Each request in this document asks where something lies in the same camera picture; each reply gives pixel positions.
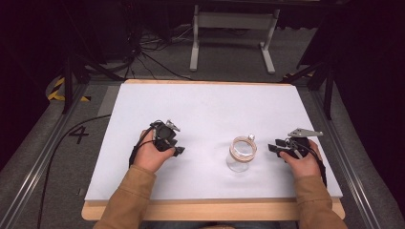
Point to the black tripod stand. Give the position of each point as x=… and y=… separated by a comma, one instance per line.
x=76, y=70
x=321, y=76

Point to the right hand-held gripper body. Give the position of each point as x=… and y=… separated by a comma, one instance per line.
x=297, y=142

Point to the white metal stand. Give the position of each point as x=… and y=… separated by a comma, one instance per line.
x=232, y=22

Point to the clear glass jar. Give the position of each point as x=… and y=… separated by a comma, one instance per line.
x=242, y=153

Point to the white table cover sheet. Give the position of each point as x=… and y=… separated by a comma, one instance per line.
x=207, y=111

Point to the person's right hand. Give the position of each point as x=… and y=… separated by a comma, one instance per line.
x=302, y=163

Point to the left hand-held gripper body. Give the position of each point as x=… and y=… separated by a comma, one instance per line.
x=164, y=136

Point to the person's left hand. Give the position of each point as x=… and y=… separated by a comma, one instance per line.
x=153, y=153

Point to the aluminium floor rail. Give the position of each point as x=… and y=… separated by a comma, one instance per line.
x=347, y=159
x=38, y=159

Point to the yellow black hazard tape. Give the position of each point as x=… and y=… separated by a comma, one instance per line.
x=59, y=90

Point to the wooden table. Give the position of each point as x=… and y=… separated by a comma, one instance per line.
x=207, y=210

